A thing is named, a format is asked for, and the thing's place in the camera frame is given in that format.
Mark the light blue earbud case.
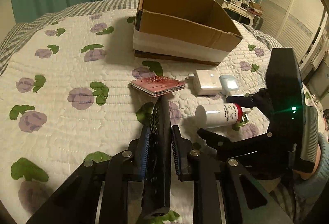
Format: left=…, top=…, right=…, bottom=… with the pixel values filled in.
left=219, top=75, right=239, bottom=95

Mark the white bottle red cap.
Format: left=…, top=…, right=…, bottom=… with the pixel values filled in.
left=194, top=103, right=243, bottom=129

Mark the black remote control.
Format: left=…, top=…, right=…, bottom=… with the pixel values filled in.
left=141, top=96, right=172, bottom=219

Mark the white square charger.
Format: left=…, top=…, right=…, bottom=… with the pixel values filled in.
left=188, top=70, right=222, bottom=96

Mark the pink rose tin case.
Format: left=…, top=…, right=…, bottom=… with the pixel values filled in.
left=130, top=76, right=186, bottom=97

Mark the person's right hand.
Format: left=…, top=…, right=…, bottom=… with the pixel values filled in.
left=295, top=141, right=322, bottom=181

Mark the dark checked suitcase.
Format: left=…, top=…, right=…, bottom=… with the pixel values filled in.
left=252, top=15, right=264, bottom=30

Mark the white floral quilt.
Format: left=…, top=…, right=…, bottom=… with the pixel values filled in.
left=0, top=6, right=317, bottom=224

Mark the white louvered wardrobe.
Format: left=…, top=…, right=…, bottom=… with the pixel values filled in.
left=260, top=0, right=328, bottom=75

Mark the white dressing table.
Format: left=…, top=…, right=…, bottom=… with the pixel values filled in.
left=214, top=0, right=256, bottom=26

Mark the brown cardboard box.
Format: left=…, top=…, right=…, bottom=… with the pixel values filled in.
left=133, top=0, right=243, bottom=66

